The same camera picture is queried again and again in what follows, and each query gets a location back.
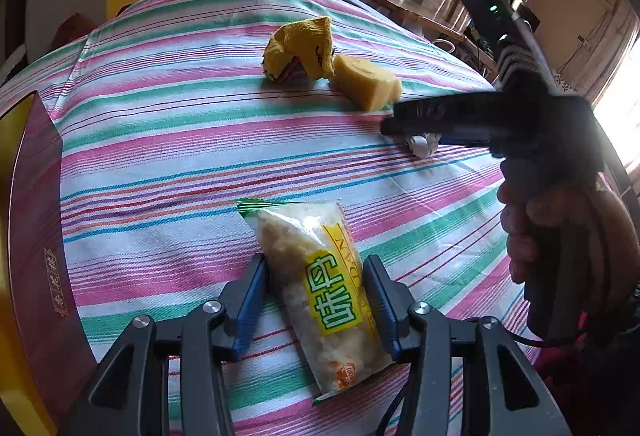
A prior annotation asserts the black cable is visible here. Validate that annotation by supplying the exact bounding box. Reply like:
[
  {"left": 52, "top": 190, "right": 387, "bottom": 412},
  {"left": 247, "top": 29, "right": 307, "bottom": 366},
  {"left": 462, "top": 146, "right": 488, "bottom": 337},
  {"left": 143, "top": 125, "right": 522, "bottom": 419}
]
[{"left": 510, "top": 311, "right": 593, "bottom": 349}]

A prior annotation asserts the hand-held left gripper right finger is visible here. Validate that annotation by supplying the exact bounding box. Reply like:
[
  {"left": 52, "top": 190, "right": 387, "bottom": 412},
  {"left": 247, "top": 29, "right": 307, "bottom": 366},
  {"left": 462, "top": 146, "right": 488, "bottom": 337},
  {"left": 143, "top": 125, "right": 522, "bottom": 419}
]
[{"left": 362, "top": 255, "right": 573, "bottom": 436}]

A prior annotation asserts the yellow sponge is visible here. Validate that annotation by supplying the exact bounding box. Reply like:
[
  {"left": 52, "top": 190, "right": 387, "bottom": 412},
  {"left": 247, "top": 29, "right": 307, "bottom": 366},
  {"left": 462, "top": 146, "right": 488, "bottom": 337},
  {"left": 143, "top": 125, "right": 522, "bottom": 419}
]
[{"left": 331, "top": 54, "right": 403, "bottom": 111}]

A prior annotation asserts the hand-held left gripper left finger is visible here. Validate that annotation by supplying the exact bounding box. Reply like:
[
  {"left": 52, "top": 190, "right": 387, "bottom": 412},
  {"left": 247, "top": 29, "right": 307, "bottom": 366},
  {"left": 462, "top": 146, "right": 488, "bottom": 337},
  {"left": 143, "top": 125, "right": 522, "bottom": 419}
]
[{"left": 75, "top": 253, "right": 271, "bottom": 436}]

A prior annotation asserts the dark red cushion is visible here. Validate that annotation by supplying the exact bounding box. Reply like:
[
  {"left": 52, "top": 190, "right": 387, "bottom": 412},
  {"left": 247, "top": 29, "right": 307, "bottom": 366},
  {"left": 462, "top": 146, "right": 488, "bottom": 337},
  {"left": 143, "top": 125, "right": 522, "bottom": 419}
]
[{"left": 54, "top": 13, "right": 96, "bottom": 47}]

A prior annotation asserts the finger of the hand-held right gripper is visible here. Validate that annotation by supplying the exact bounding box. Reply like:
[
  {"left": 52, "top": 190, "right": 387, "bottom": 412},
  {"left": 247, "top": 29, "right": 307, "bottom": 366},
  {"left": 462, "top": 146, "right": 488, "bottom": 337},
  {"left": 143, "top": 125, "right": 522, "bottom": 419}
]
[{"left": 380, "top": 92, "right": 503, "bottom": 147}]

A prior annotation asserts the yellow sock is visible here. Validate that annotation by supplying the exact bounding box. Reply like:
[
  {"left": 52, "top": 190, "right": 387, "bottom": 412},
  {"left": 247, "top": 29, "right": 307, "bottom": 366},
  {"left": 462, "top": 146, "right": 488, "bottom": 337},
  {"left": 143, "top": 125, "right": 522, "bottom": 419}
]
[{"left": 262, "top": 16, "right": 337, "bottom": 82}]

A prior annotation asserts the person's right hand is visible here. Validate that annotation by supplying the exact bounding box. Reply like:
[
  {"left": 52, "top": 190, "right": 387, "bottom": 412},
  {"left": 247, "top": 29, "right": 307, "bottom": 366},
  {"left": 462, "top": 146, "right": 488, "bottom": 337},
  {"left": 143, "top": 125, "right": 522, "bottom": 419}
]
[{"left": 496, "top": 181, "right": 633, "bottom": 297}]

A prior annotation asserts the striped bed sheet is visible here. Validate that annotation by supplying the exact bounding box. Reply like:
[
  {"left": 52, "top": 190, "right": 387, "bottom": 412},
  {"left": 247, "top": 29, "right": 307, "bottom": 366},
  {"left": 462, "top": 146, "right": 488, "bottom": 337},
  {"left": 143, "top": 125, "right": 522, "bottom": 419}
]
[{"left": 0, "top": 0, "right": 551, "bottom": 436}]

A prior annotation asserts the clear snack packet yellow label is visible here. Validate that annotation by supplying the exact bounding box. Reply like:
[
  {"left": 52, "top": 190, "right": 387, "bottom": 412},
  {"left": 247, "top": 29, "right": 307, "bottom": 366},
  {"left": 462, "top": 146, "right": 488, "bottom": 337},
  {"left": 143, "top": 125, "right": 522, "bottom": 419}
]
[{"left": 235, "top": 197, "right": 396, "bottom": 407}]

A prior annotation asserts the wooden desk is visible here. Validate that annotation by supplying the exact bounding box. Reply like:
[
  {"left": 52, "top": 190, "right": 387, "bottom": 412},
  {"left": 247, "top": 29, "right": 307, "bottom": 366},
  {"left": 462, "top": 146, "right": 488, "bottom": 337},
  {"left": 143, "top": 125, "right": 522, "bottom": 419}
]
[{"left": 327, "top": 0, "right": 468, "bottom": 41}]

